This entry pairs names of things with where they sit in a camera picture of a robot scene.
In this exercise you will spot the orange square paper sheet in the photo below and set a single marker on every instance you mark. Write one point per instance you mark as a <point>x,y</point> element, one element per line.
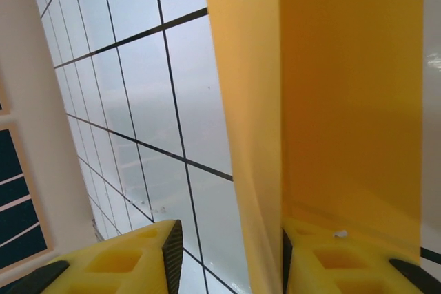
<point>327,101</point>

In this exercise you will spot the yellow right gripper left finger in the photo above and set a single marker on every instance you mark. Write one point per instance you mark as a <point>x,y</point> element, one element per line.
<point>113,266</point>

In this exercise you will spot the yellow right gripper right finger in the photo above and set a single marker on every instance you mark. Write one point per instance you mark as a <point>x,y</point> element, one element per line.
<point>344,266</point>

